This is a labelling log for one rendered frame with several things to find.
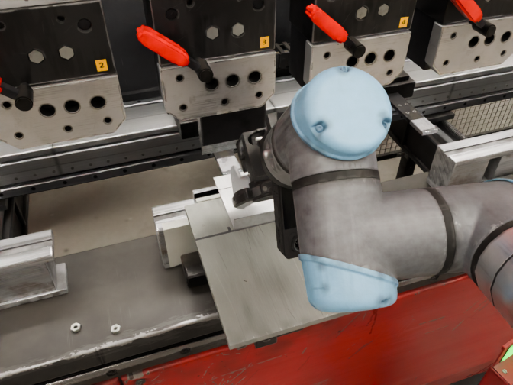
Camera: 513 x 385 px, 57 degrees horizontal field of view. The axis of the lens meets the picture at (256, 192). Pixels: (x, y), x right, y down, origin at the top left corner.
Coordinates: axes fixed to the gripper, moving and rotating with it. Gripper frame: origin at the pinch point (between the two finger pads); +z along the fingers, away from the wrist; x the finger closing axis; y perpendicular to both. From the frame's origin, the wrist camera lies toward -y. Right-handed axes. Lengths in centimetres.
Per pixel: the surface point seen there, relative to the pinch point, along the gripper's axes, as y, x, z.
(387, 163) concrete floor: 20, -109, 154
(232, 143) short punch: 10.0, 1.4, 2.8
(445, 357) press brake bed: -44, -47, 44
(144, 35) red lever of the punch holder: 18.1, 12.7, -19.3
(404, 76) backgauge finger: 21, -42, 20
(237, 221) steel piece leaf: -1.9, 3.7, 2.2
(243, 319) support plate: -14.9, 7.6, -6.3
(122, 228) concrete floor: 17, 27, 151
